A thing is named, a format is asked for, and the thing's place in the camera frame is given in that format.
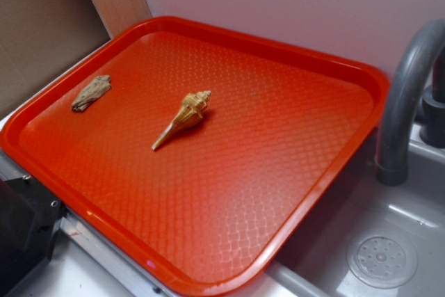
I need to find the round grey sink drain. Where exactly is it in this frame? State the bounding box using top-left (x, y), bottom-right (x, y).
top-left (346, 229), bottom-right (418, 289)

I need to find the grey plastic sink basin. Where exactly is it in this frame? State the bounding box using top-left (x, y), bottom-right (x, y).
top-left (266, 126), bottom-right (444, 296)

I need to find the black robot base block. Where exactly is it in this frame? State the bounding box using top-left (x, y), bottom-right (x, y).
top-left (1, 178), bottom-right (63, 296)

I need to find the brown cardboard panel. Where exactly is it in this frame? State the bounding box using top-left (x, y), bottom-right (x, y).
top-left (1, 0), bottom-right (109, 117)

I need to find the small grey driftwood piece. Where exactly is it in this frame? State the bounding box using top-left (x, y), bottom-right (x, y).
top-left (72, 75), bottom-right (111, 112)

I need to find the red plastic serving tray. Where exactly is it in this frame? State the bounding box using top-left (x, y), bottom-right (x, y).
top-left (1, 17), bottom-right (389, 296)

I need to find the grey curved faucet spout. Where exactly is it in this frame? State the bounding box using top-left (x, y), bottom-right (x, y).
top-left (375, 19), bottom-right (444, 186)

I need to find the tan spiral sea shell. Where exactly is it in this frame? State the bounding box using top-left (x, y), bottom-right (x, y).
top-left (152, 90), bottom-right (211, 151)

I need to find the dark grey faucet handle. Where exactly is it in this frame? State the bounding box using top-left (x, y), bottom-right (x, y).
top-left (420, 51), bottom-right (444, 148)

